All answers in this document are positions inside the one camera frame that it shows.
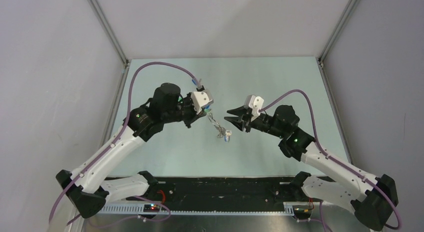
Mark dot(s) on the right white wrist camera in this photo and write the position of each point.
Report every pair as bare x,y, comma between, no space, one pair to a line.
255,103

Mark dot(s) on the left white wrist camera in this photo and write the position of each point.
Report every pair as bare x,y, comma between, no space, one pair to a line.
201,99

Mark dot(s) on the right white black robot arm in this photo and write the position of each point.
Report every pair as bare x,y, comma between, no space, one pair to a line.
371,199

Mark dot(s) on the aluminium frame post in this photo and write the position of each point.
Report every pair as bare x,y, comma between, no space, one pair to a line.
337,31
108,30

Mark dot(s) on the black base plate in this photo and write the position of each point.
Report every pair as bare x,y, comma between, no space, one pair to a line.
225,193

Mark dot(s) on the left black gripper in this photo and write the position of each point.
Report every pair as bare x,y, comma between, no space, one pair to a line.
194,117

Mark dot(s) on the left aluminium frame post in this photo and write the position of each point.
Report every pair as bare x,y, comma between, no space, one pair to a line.
108,30

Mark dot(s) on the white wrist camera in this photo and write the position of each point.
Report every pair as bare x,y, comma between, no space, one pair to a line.
201,99
255,103

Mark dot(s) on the right aluminium frame post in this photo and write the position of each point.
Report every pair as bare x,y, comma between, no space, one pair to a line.
337,31

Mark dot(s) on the right electronics board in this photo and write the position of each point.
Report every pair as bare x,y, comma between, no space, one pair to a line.
302,213

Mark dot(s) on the electronics board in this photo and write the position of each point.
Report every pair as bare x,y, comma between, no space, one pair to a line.
302,213
151,208

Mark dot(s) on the left electronics board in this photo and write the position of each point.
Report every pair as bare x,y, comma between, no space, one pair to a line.
151,208

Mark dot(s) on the grey slotted cable duct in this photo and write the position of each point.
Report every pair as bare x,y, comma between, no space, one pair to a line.
137,208

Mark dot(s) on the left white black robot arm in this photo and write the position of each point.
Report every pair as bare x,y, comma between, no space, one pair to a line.
87,187

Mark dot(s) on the metal wire keyring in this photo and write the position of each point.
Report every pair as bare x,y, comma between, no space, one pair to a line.
222,132

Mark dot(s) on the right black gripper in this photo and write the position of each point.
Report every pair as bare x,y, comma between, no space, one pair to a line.
239,121

